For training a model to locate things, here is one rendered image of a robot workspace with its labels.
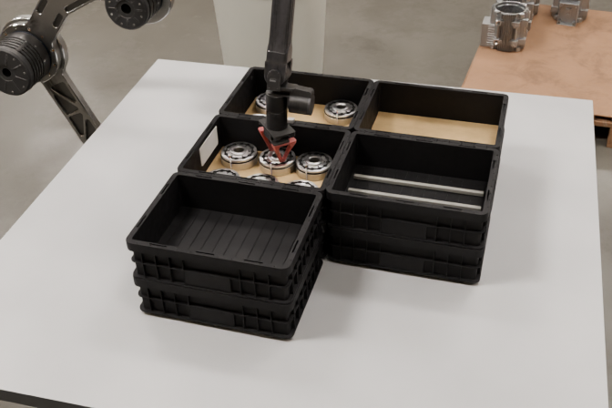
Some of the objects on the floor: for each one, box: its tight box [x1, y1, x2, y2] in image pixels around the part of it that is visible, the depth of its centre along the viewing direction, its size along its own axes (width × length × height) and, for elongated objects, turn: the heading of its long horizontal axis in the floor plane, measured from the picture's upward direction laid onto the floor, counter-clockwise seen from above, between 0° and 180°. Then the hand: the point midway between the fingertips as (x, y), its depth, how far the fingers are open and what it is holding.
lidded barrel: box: [207, 0, 330, 74], centre depth 412 cm, size 58×58×71 cm
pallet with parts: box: [461, 0, 612, 148], centre depth 431 cm, size 126×88×37 cm
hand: (277, 153), depth 230 cm, fingers open, 6 cm apart
